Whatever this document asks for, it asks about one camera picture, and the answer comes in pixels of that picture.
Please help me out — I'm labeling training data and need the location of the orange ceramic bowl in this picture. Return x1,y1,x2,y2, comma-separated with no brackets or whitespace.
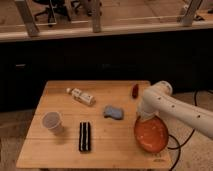
134,116,169,153

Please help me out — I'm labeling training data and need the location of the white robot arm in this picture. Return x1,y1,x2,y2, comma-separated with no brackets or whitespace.
137,81,213,139

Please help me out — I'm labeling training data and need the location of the dark red sausage toy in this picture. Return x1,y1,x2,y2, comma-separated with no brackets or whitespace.
132,84,139,99

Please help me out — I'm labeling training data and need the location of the blue sponge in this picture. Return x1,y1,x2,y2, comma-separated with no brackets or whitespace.
103,105,124,120

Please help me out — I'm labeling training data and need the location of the black white striped block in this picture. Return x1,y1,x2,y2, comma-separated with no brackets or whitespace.
79,122,91,152

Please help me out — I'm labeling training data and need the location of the white plastic bottle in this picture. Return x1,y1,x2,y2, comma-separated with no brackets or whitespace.
66,88,95,106

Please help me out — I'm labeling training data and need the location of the dark low cabinet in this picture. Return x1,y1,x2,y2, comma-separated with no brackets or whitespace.
0,29,213,111

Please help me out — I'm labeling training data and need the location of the wooden table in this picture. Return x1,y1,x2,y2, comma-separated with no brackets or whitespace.
16,81,171,169

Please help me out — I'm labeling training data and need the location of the translucent plastic cup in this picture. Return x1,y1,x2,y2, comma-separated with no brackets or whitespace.
42,111,63,135

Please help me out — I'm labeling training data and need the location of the black office chair left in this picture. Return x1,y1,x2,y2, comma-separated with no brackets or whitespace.
32,0,71,27

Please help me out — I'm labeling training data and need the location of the black cable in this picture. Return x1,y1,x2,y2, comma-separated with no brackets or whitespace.
166,89,201,171

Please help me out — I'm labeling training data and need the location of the grey metal post right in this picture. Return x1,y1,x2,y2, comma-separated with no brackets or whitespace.
181,0,203,27

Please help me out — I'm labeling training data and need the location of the grey metal post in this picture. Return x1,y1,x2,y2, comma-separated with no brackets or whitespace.
181,0,203,27
14,0,39,37
91,0,101,33

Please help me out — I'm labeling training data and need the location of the grey metal post middle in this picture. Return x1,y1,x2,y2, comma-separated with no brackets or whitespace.
91,0,101,33

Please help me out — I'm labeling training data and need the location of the grey metal post left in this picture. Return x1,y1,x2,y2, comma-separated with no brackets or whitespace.
14,0,39,37

